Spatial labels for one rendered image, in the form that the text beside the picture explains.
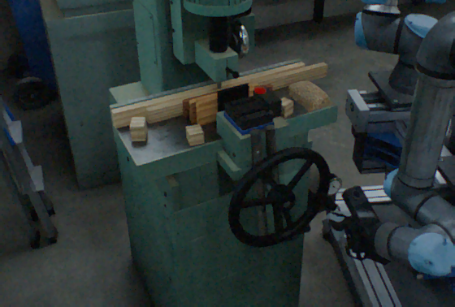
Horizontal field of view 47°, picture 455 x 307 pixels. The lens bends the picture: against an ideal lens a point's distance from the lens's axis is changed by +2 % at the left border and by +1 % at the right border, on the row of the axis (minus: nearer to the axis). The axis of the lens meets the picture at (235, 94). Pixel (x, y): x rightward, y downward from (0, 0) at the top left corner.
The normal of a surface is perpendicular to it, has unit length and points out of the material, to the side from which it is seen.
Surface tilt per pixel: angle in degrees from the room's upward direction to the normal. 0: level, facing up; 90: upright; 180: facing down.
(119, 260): 0
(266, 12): 90
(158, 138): 0
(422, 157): 89
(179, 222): 90
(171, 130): 0
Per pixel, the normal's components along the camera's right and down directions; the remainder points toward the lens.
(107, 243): 0.00, -0.86
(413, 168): -0.61, 0.39
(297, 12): 0.38, 0.47
